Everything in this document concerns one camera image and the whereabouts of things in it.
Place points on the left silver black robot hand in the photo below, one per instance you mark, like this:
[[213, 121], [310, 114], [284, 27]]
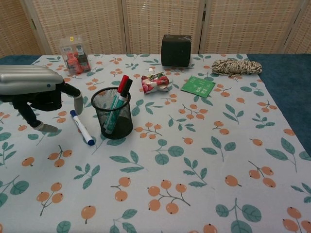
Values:
[[24, 78]]

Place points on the white marker blue cap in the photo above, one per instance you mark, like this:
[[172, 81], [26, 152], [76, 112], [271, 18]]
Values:
[[81, 127]]

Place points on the green white marker red cap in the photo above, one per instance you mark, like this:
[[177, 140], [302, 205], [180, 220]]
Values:
[[123, 82]]

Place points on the green marker black cap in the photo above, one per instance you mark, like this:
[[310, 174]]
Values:
[[127, 86]]

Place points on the black cup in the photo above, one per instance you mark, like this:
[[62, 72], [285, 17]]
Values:
[[124, 126]]

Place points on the clear plastic box red items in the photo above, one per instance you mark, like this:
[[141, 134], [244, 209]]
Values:
[[75, 60]]

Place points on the crumpled red snack pouch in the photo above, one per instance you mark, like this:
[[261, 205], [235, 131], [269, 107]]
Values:
[[154, 83]]

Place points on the woven folding screen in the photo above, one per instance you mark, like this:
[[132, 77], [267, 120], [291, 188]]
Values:
[[145, 24]]

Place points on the black cube box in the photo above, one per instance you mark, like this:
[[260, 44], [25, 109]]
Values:
[[176, 52]]

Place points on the leaf and berry tablecloth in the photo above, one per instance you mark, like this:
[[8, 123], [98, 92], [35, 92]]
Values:
[[170, 165]]

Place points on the green sachet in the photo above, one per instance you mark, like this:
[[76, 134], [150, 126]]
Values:
[[198, 86]]

